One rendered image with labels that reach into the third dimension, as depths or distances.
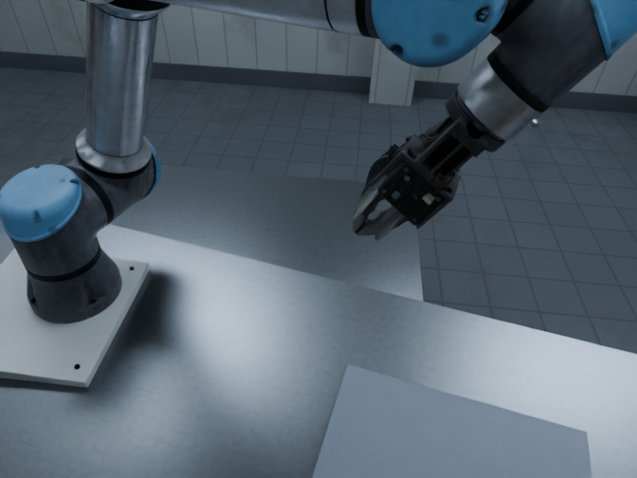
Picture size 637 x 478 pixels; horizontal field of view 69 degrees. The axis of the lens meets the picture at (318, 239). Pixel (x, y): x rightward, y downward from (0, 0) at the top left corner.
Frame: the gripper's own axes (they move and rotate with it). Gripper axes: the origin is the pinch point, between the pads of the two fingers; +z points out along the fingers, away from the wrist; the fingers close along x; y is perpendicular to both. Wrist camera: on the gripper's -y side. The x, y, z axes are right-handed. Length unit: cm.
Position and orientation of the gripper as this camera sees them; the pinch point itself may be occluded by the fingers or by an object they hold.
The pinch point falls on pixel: (363, 224)
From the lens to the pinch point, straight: 60.9
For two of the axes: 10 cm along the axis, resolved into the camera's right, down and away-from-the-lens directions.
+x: 7.4, 6.7, 0.6
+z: -5.6, 5.6, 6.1
